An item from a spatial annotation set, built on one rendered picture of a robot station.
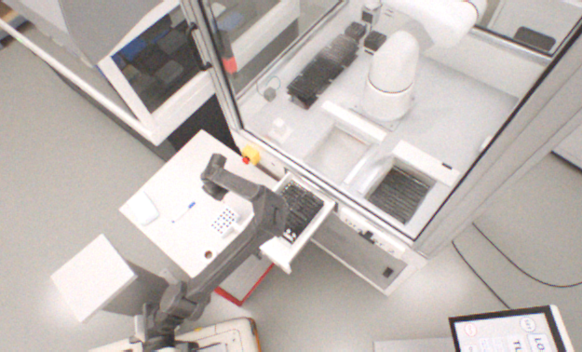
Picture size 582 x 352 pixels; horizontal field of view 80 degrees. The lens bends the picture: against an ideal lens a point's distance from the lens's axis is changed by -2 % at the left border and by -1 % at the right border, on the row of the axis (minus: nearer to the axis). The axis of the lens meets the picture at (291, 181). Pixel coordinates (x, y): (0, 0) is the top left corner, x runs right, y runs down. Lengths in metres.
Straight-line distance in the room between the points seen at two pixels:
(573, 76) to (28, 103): 3.84
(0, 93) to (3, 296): 1.96
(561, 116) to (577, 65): 0.09
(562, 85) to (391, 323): 1.84
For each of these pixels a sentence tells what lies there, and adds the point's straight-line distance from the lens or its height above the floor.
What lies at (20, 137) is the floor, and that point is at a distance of 3.75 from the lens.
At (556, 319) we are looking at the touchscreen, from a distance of 1.23.
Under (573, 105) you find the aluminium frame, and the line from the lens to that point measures 0.67.
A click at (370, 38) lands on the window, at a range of 0.76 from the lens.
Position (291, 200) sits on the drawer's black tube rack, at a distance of 1.51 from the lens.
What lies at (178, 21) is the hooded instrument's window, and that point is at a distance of 1.71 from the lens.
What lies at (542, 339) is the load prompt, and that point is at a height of 1.16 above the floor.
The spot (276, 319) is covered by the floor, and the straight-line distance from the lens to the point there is 2.28.
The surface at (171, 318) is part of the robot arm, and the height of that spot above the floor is 1.26.
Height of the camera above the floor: 2.25
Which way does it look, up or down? 63 degrees down
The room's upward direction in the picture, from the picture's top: 10 degrees counter-clockwise
